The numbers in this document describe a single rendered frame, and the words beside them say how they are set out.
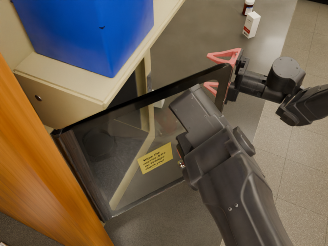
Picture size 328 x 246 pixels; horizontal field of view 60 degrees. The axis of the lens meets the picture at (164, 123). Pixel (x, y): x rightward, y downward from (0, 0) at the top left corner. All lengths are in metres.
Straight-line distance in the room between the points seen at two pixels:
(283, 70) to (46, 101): 0.49
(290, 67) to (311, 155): 1.58
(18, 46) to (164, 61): 0.87
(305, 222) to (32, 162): 1.83
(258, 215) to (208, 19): 1.21
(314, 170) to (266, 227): 1.92
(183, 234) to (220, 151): 0.50
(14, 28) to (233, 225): 0.28
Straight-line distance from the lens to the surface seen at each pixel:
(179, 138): 0.49
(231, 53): 0.73
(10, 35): 0.34
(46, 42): 0.32
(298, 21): 3.34
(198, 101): 0.39
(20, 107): 0.23
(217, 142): 0.33
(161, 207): 0.83
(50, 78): 0.32
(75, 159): 0.49
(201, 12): 1.45
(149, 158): 0.59
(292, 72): 0.67
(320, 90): 0.66
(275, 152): 2.13
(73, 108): 0.32
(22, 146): 0.25
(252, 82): 0.72
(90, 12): 0.26
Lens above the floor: 1.72
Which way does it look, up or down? 54 degrees down
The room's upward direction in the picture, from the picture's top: straight up
